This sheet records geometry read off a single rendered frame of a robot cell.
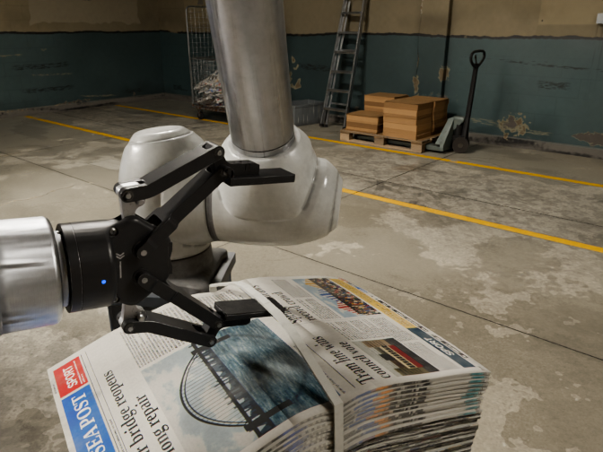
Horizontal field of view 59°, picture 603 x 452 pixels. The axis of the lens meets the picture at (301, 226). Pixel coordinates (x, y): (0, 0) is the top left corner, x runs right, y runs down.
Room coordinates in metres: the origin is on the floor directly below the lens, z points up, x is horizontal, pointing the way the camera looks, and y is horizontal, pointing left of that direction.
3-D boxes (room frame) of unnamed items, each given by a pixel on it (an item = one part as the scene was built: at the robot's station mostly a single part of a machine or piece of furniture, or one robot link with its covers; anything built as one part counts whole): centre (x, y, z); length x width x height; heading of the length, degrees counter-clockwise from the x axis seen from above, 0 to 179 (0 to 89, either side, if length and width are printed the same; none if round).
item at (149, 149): (0.92, 0.24, 1.17); 0.18 x 0.16 x 0.22; 82
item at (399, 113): (6.91, -1.23, 0.28); 1.20 x 0.83 x 0.57; 50
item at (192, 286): (0.92, 0.27, 1.03); 0.22 x 0.18 x 0.06; 85
